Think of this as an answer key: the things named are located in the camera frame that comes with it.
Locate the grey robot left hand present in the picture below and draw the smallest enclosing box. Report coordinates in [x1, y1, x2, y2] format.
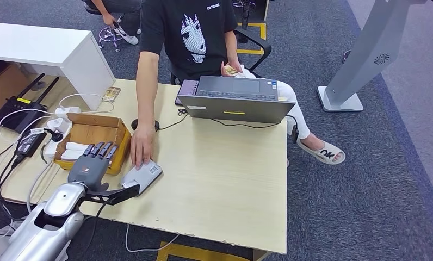
[67, 141, 120, 192]

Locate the person's right hand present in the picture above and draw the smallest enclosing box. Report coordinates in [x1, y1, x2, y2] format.
[129, 124, 156, 171]

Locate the person's left hand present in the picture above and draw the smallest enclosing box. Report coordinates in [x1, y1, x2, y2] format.
[220, 59, 243, 78]

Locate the grey card reader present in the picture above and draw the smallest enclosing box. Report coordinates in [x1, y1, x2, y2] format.
[121, 160, 163, 197]

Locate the brown cardboard box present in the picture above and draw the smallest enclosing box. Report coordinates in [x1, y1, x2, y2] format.
[53, 113, 133, 177]

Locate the person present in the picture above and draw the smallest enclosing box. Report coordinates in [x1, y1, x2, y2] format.
[129, 0, 346, 171]
[90, 0, 143, 46]

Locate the black computer mouse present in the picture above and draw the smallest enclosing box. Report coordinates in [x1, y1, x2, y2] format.
[131, 118, 160, 132]

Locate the white power strip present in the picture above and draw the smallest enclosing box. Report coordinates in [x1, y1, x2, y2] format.
[42, 119, 73, 157]

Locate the black stand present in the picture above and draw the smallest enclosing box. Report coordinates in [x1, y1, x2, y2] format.
[232, 0, 256, 44]

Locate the yellow floor tape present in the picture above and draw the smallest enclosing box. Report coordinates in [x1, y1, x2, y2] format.
[156, 242, 250, 261]
[237, 22, 267, 55]

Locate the grey laptop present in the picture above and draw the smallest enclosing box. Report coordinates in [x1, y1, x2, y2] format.
[177, 76, 296, 125]

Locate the black plug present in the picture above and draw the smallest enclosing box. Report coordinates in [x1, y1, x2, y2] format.
[44, 128, 64, 142]

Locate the white plug charger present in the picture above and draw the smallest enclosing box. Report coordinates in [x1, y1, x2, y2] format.
[46, 117, 70, 134]

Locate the stack of printed cards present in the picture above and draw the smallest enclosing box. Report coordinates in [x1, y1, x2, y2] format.
[102, 86, 122, 103]

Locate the white charger block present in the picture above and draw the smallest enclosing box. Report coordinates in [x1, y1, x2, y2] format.
[54, 106, 82, 116]

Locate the black power adapter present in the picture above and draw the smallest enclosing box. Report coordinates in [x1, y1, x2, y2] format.
[14, 131, 48, 158]

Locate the black wifi router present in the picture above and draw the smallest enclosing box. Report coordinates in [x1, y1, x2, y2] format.
[0, 73, 60, 134]

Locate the chrome stool base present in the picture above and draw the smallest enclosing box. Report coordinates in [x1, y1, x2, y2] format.
[97, 26, 123, 53]

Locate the white slide sandal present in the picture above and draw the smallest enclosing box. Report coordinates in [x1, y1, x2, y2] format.
[296, 138, 346, 166]

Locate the white desk shelf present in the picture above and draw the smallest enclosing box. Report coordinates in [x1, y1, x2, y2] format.
[0, 21, 116, 111]

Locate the silver kiosk stand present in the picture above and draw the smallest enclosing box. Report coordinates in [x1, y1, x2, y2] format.
[317, 0, 433, 113]

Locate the black stool seat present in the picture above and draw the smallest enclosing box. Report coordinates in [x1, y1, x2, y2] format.
[83, 0, 106, 15]

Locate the black mouse cable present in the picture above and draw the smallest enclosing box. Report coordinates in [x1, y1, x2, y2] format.
[158, 108, 190, 131]

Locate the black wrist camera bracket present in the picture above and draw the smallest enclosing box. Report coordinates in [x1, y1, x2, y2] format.
[80, 183, 141, 207]

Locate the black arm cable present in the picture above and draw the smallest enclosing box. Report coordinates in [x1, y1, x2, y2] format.
[77, 198, 111, 261]

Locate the grey cable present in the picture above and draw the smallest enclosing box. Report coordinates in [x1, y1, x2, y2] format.
[26, 160, 55, 213]

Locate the black laptop power cable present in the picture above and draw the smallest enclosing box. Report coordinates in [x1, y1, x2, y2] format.
[211, 114, 299, 131]

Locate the white cable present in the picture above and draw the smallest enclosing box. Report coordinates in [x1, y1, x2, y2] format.
[58, 92, 115, 115]
[19, 115, 53, 142]
[124, 223, 181, 253]
[0, 108, 57, 143]

